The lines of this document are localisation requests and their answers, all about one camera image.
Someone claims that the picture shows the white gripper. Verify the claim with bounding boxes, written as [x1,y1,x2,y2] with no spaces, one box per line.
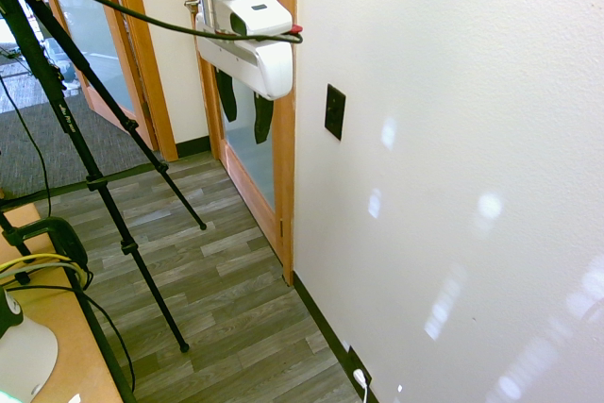
[194,11,294,145]

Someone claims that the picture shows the wooden glass door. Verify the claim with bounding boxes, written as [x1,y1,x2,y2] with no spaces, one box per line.
[187,0,296,281]

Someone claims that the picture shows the wooden framed glass partition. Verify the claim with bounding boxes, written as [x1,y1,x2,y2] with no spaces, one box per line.
[27,0,159,151]

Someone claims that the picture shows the black table clamp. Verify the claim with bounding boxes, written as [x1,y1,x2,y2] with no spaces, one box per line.
[0,216,90,268]

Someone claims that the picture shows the black wall light switch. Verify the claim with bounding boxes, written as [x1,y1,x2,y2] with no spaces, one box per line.
[324,83,347,142]

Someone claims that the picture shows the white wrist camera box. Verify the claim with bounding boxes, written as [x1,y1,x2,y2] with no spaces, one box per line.
[207,0,293,39]

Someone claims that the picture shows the wooden door frame post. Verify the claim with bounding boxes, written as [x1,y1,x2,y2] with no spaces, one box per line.
[114,0,180,162]

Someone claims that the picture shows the black camera tripod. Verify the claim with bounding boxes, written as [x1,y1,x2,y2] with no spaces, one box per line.
[0,0,209,403]

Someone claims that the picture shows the thin black cable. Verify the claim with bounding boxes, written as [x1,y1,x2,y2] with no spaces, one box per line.
[0,73,52,218]

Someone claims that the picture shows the yellow cable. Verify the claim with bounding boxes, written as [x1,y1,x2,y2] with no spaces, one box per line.
[0,253,92,290]

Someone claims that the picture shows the black wall outlet plate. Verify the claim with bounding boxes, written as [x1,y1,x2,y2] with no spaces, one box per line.
[346,344,373,391]

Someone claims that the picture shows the white plug with cable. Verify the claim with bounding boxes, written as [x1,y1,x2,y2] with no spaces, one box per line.
[352,368,372,403]

